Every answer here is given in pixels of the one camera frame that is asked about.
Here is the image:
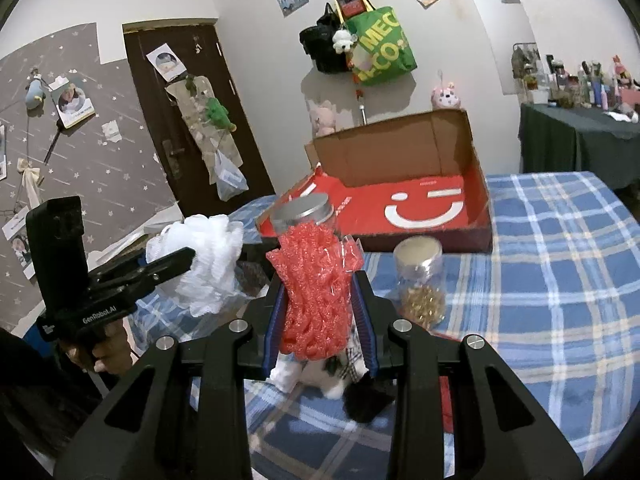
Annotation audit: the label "red cardboard box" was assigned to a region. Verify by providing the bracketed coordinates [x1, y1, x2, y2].
[276, 110, 492, 254]

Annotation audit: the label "dark brown door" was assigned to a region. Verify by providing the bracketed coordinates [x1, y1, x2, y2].
[124, 23, 274, 216]

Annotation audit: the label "red framed picture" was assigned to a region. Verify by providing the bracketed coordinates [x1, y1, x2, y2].
[335, 0, 367, 21]

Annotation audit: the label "white fluffy plush toy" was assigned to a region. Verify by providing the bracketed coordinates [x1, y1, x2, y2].
[267, 327, 368, 400]

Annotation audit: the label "tall glass jar metal lid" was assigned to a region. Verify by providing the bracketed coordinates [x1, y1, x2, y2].
[269, 193, 341, 235]

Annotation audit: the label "left human hand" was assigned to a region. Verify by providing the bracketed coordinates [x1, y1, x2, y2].
[63, 320, 132, 376]

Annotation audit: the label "dark green covered table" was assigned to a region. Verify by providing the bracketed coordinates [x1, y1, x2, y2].
[518, 104, 640, 190]

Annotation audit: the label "red mesh bath puff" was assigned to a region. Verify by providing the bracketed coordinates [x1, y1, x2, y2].
[267, 222, 363, 361]

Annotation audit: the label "penguin plush on wall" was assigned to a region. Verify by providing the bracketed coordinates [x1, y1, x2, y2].
[25, 67, 46, 112]

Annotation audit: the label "blue plaid tablecloth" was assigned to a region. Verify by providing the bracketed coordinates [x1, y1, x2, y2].
[245, 172, 639, 479]

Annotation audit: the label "white plastic bag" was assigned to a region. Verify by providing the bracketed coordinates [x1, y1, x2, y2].
[214, 151, 248, 202]

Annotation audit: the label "black bag on wall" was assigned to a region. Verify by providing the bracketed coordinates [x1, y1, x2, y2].
[299, 2, 349, 75]

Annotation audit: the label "pink cat plush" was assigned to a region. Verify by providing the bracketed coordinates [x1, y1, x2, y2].
[431, 84, 462, 110]

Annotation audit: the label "white mesh bath puff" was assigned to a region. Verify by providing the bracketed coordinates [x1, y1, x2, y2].
[145, 214, 244, 318]

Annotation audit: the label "white panda plush keychain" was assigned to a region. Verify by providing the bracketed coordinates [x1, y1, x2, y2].
[332, 28, 358, 54]

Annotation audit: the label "black fuzzy pompom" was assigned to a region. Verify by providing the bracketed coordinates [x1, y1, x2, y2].
[343, 373, 397, 424]

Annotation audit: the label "green plush on door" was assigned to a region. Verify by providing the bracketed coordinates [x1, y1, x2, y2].
[205, 98, 236, 132]

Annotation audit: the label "pale pink pig plush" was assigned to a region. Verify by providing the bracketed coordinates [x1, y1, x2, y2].
[309, 101, 336, 138]

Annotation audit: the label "small jar gold beads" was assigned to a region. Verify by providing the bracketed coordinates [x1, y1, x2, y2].
[393, 236, 446, 330]

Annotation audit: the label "photo on door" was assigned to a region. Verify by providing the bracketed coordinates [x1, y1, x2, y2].
[146, 44, 186, 82]

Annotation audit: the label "green tote bag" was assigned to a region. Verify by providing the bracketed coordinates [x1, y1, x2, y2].
[345, 6, 418, 87]

